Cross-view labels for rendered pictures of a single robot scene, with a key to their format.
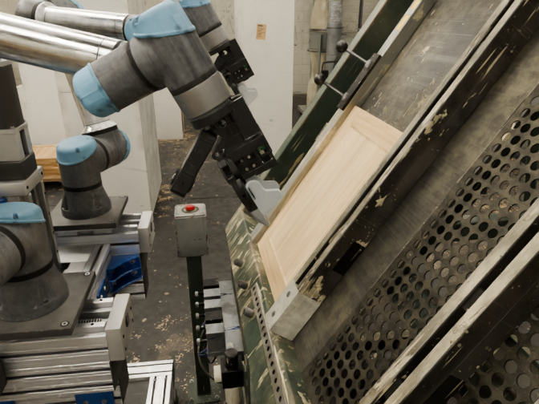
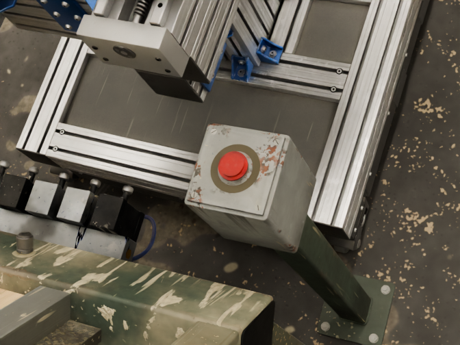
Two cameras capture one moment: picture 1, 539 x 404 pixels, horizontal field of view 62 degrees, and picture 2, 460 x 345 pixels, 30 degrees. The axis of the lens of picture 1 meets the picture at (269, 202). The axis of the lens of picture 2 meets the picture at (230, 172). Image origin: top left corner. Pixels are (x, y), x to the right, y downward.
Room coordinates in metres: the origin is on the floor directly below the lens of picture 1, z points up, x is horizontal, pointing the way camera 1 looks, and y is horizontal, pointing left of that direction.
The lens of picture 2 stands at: (2.02, 0.08, 1.93)
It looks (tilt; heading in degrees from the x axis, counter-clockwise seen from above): 63 degrees down; 155
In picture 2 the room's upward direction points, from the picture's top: 42 degrees counter-clockwise
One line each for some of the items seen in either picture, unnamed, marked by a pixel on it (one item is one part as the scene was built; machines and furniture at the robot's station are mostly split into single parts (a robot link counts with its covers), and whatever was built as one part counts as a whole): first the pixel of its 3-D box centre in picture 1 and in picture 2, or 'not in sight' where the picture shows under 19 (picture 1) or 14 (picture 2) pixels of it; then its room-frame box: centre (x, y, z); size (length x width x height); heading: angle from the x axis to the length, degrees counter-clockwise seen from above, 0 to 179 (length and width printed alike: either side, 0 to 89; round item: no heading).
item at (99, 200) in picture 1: (84, 195); not in sight; (1.32, 0.59, 1.09); 0.15 x 0.15 x 0.10
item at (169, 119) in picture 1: (160, 110); not in sight; (6.15, 1.50, 0.36); 0.58 x 0.45 x 0.72; 97
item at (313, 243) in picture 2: (199, 326); (322, 269); (1.56, 0.30, 0.38); 0.06 x 0.06 x 0.75; 10
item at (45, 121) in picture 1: (67, 126); not in sight; (5.23, 2.39, 0.36); 0.80 x 0.58 x 0.72; 7
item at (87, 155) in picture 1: (79, 159); not in sight; (1.33, 0.59, 1.20); 0.13 x 0.12 x 0.14; 162
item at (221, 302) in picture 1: (218, 333); (32, 210); (1.14, 0.16, 0.69); 0.50 x 0.14 x 0.24; 10
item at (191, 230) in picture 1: (192, 230); (254, 190); (1.56, 0.30, 0.84); 0.12 x 0.12 x 0.18; 10
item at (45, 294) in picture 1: (27, 280); not in sight; (0.83, 0.53, 1.09); 0.15 x 0.15 x 0.10
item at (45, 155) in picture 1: (46, 167); not in sight; (4.34, 2.28, 0.15); 0.61 x 0.52 x 0.31; 7
